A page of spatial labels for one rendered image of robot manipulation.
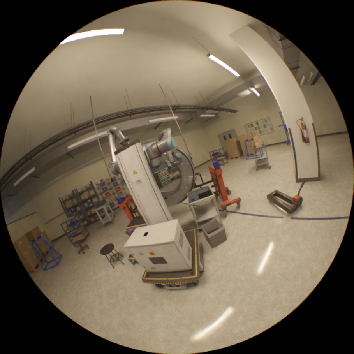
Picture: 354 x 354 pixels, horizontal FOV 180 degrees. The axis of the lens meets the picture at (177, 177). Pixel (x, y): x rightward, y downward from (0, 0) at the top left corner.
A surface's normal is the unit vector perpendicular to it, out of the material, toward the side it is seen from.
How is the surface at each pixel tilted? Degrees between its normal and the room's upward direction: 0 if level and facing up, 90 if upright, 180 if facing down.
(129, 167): 90
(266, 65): 90
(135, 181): 90
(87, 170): 90
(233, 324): 0
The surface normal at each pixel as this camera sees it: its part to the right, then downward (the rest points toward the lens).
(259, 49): -0.76, 0.39
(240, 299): -0.37, -0.92
